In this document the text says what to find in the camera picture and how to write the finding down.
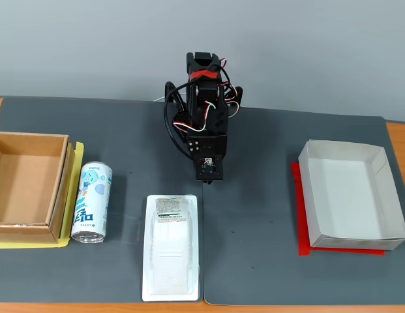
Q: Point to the red tape band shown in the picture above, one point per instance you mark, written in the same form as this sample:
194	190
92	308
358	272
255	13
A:
202	74

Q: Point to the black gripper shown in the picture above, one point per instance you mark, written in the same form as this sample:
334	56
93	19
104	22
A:
193	145

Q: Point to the red paper sheet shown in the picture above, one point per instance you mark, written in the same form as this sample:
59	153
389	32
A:
301	241

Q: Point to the yellow paper sheet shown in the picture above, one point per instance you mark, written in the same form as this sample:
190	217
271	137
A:
63	244

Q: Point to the white blue drink can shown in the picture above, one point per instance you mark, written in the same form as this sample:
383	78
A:
91	202

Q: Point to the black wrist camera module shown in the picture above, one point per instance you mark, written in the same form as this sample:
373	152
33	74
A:
208	168

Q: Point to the white plastic blister package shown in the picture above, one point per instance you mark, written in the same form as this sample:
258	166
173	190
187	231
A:
171	247

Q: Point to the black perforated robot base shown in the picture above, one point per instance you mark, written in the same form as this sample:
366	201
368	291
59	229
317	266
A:
181	118

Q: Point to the grey table mat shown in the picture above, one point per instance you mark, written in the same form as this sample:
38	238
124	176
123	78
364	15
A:
254	195
124	146

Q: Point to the white paper box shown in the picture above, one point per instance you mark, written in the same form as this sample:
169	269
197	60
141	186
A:
349	195

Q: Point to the brown cardboard box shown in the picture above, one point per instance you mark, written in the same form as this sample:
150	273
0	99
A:
26	182

